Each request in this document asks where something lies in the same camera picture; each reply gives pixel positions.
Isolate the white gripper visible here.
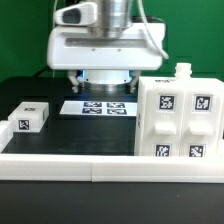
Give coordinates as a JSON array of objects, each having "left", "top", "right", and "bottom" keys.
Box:
[{"left": 47, "top": 23, "right": 162, "bottom": 93}]

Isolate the white cabinet door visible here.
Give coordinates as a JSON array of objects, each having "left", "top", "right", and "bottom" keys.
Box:
[
  {"left": 144, "top": 88, "right": 184, "bottom": 157},
  {"left": 180, "top": 87, "right": 223, "bottom": 158}
]

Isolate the white cabinet body box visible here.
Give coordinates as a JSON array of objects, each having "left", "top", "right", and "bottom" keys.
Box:
[{"left": 134, "top": 63, "right": 224, "bottom": 157}]

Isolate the white cabinet top block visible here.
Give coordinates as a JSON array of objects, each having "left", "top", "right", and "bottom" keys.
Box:
[{"left": 8, "top": 102, "right": 49, "bottom": 133}]

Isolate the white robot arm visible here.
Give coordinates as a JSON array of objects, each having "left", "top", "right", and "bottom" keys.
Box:
[{"left": 47, "top": 0, "right": 168, "bottom": 92}]

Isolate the white marker sheet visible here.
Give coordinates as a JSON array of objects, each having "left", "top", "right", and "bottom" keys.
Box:
[{"left": 60, "top": 101, "right": 137, "bottom": 117}]

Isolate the white left fence bar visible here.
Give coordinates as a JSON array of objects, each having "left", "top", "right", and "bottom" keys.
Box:
[{"left": 0, "top": 121, "right": 13, "bottom": 153}]

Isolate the white fence bar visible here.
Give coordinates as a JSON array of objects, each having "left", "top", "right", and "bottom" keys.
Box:
[
  {"left": 0, "top": 121, "right": 13, "bottom": 153},
  {"left": 0, "top": 154, "right": 224, "bottom": 183}
]

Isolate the white front fence bar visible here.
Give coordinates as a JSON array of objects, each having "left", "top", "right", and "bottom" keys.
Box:
[{"left": 0, "top": 154, "right": 224, "bottom": 183}]

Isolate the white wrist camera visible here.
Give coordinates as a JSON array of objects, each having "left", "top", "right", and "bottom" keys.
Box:
[{"left": 54, "top": 2, "right": 98, "bottom": 26}]

